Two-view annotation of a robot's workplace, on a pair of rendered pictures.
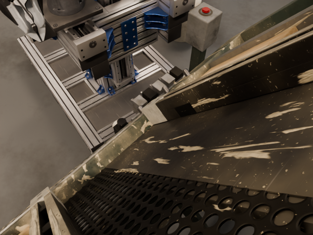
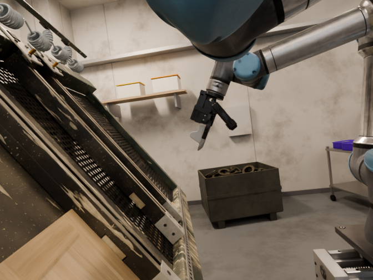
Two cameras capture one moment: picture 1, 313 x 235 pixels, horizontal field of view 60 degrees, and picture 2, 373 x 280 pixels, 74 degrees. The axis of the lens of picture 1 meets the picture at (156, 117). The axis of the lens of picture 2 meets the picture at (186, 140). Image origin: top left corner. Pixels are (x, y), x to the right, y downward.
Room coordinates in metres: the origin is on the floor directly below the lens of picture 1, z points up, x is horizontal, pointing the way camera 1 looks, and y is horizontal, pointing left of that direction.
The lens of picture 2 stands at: (1.09, -0.43, 1.39)
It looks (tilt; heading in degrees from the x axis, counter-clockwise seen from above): 2 degrees down; 133
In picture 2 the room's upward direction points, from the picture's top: 7 degrees counter-clockwise
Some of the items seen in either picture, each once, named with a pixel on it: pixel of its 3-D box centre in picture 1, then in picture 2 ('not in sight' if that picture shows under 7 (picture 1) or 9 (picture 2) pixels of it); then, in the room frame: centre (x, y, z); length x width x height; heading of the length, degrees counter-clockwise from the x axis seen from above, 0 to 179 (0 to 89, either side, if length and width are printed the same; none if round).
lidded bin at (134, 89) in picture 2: not in sight; (131, 91); (-2.40, 2.09, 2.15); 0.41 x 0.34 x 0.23; 36
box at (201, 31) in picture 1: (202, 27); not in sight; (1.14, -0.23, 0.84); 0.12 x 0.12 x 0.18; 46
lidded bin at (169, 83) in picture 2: not in sight; (167, 85); (-1.91, 2.45, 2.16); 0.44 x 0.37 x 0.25; 36
